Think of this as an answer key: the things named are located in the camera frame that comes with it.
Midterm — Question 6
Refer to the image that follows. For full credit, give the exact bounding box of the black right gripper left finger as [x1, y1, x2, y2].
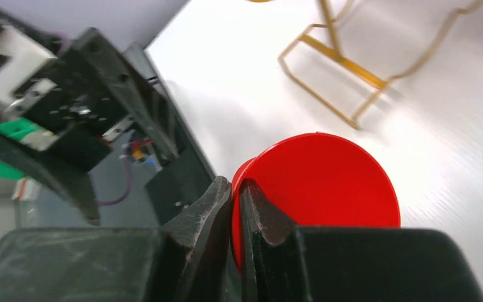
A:
[0, 176, 232, 301]

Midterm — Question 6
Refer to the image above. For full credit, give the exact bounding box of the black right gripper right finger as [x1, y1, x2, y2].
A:
[240, 179, 483, 301]

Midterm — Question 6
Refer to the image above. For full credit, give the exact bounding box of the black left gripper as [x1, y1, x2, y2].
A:
[0, 28, 157, 226]

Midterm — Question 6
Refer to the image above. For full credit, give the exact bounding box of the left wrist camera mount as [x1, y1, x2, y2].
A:
[0, 21, 57, 105]

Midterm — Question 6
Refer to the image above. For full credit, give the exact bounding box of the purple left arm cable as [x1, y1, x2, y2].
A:
[97, 156, 134, 207]

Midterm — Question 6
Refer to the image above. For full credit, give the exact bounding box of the green plastic bin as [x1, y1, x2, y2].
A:
[0, 118, 57, 181]

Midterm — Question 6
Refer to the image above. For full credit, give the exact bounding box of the gold wire glass rack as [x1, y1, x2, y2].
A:
[277, 1, 483, 130]

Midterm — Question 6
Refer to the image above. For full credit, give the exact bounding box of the red wine glass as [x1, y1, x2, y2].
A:
[231, 132, 401, 270]

